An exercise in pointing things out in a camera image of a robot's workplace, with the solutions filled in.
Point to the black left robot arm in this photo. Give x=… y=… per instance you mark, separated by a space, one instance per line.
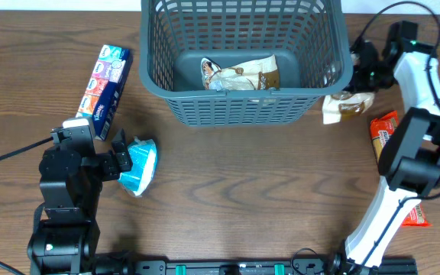
x=66 y=233

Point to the grey plastic mesh basket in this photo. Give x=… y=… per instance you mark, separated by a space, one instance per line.
x=308 y=39

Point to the Kleenex tissue multipack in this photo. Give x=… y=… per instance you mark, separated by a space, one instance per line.
x=105 y=87

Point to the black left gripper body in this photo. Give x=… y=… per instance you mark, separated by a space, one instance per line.
x=106 y=164

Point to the teal white pouch right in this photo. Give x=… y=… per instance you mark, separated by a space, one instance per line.
x=143 y=155

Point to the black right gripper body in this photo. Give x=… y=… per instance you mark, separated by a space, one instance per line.
x=373 y=78

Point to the orange spaghetti packet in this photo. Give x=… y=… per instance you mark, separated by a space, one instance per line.
x=381 y=130

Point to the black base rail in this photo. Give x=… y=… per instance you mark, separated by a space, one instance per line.
x=304 y=262

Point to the brown white grain bag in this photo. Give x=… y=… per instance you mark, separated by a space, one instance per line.
x=261 y=74
x=348 y=103

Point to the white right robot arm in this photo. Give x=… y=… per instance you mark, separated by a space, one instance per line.
x=409 y=164

